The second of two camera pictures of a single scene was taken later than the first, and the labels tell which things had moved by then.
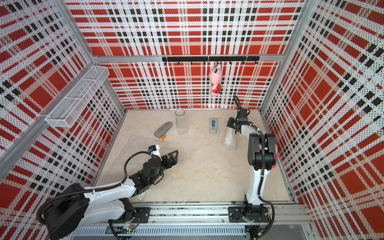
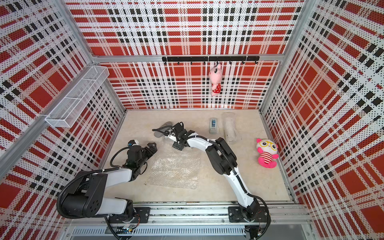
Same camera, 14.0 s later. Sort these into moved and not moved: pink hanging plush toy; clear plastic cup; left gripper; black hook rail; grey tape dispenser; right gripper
Moved: right gripper; left gripper; clear plastic cup
Not moved: black hook rail; pink hanging plush toy; grey tape dispenser
